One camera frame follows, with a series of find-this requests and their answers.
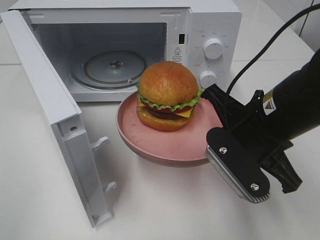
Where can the white warning label sticker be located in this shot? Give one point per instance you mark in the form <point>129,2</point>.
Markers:
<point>177,53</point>

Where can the glass microwave turntable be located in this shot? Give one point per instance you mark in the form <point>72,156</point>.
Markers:
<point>112,69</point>

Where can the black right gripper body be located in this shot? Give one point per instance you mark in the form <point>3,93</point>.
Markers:
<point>248,124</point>

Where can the burger with lettuce and cheese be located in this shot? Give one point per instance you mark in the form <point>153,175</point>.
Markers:
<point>167,96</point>

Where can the white microwave oven body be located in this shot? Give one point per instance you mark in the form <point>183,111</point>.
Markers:
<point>65,28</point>

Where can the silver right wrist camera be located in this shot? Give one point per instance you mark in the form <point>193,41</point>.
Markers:
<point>236,166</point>

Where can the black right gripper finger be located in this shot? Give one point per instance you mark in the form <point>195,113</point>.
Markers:
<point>279,166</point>
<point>236,112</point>

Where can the white microwave knob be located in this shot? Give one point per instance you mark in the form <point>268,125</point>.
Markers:
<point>213,48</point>
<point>207,78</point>

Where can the white upper microwave knob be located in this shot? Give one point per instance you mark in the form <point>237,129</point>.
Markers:
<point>213,48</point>

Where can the white microwave door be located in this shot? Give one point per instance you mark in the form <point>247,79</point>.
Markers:
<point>64,117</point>

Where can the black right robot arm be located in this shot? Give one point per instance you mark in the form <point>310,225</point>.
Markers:
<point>293,106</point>

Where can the white lower microwave knob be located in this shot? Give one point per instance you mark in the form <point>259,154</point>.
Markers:
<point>207,78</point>

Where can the pink round plate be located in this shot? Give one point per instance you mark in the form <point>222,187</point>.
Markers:
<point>184,147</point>

